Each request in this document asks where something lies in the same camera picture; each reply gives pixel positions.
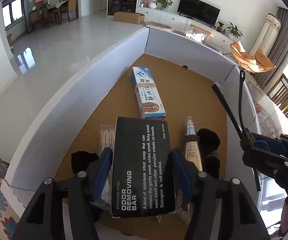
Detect rhinestone bow hair claw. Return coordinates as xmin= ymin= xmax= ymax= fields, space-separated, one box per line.
xmin=155 ymin=189 xmax=193 ymax=224

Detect purple tinted glasses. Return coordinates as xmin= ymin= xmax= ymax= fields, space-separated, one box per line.
xmin=221 ymin=66 xmax=260 ymax=197

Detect red black cloth pouch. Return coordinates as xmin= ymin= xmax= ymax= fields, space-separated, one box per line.
xmin=197 ymin=128 xmax=220 ymax=179

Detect black velvet bow scrunchie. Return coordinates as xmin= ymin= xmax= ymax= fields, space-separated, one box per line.
xmin=71 ymin=151 xmax=98 ymax=174

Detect gold silver cosmetic tube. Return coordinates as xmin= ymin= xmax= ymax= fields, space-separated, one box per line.
xmin=184 ymin=116 xmax=203 ymax=171

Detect black odor removing bar box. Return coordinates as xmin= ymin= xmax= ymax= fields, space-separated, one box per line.
xmin=111 ymin=116 xmax=176 ymax=218

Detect bag of cotton swabs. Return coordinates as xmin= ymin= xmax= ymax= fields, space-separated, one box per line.
xmin=95 ymin=125 xmax=115 ymax=210

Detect blue white ointment box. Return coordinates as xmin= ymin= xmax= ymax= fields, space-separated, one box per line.
xmin=132 ymin=67 xmax=166 ymax=120

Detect grey curtain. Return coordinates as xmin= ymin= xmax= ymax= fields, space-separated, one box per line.
xmin=255 ymin=7 xmax=288 ymax=94

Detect orange lounge chair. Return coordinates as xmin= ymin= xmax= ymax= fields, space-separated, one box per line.
xmin=230 ymin=41 xmax=276 ymax=74

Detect covered standing air conditioner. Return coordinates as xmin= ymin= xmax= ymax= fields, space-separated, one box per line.
xmin=250 ymin=13 xmax=282 ymax=55

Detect green potted plant right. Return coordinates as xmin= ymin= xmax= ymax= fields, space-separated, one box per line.
xmin=227 ymin=22 xmax=243 ymax=40

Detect green potted plant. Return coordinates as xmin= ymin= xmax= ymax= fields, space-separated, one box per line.
xmin=156 ymin=0 xmax=174 ymax=10
xmin=227 ymin=22 xmax=243 ymax=40

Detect small dark potted plant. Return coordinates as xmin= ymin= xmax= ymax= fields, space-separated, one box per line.
xmin=216 ymin=21 xmax=225 ymax=33

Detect white cardboard storage box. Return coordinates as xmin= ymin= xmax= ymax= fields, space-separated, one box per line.
xmin=0 ymin=26 xmax=263 ymax=240

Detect small wooden bench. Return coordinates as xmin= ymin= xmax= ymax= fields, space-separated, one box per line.
xmin=190 ymin=24 xmax=214 ymax=44

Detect black flat screen television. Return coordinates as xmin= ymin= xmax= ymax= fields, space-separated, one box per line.
xmin=177 ymin=0 xmax=220 ymax=25

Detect white low tv cabinet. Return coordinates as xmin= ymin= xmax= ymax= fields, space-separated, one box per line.
xmin=136 ymin=7 xmax=233 ymax=54

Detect green potted plant left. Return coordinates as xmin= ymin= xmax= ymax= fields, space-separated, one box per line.
xmin=156 ymin=0 xmax=174 ymax=10

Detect distant dining table set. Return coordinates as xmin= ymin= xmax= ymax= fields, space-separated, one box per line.
xmin=29 ymin=0 xmax=79 ymax=27

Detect brown cardboard box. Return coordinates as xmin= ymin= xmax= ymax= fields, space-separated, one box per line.
xmin=114 ymin=12 xmax=145 ymax=25

